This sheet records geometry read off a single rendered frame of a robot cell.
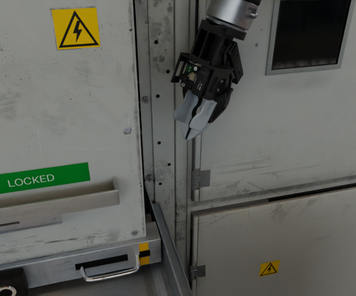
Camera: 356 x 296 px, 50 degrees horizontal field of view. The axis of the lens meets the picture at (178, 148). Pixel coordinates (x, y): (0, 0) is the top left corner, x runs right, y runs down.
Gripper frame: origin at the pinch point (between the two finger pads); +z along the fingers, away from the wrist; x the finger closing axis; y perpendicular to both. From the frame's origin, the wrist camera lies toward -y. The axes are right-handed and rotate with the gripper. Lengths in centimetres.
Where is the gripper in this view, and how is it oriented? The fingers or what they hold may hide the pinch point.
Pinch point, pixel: (190, 133)
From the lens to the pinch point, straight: 70.7
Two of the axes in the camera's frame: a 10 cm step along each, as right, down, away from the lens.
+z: -3.3, 8.7, 3.5
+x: 7.8, 4.6, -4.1
